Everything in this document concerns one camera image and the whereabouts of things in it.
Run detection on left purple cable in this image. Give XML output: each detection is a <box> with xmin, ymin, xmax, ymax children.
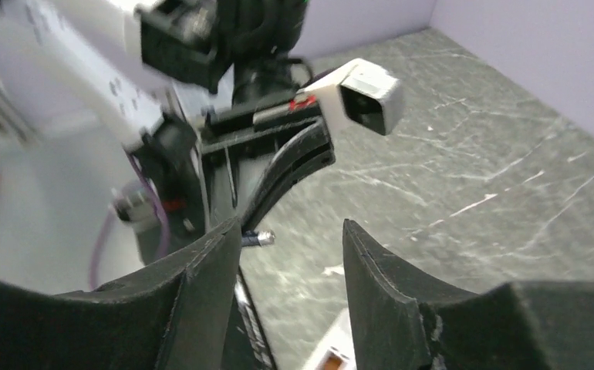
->
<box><xmin>87</xmin><ymin>153</ymin><xmax>171</xmax><ymax>292</ymax></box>

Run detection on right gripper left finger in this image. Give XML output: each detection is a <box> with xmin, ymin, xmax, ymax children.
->
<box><xmin>0</xmin><ymin>219</ymin><xmax>241</xmax><ymax>369</ymax></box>

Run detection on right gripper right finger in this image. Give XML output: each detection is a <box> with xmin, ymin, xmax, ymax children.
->
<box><xmin>343</xmin><ymin>220</ymin><xmax>594</xmax><ymax>369</ymax></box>

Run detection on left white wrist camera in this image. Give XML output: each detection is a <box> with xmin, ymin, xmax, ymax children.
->
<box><xmin>299</xmin><ymin>58</ymin><xmax>406</xmax><ymax>136</ymax></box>

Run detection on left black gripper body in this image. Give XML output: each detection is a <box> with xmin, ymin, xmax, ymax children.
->
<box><xmin>202</xmin><ymin>93</ymin><xmax>325</xmax><ymax>224</ymax></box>

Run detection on black orange battery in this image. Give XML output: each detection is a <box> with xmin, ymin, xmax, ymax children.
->
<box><xmin>241</xmin><ymin>230</ymin><xmax>275</xmax><ymax>247</ymax></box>

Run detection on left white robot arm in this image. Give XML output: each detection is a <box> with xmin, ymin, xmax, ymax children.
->
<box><xmin>13</xmin><ymin>1</ymin><xmax>307</xmax><ymax>231</ymax></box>

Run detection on white remote control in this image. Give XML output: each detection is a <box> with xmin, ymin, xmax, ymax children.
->
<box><xmin>302</xmin><ymin>308</ymin><xmax>356</xmax><ymax>370</ymax></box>

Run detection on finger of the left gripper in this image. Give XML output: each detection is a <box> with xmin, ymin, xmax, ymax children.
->
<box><xmin>241</xmin><ymin>119</ymin><xmax>336</xmax><ymax>230</ymax></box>

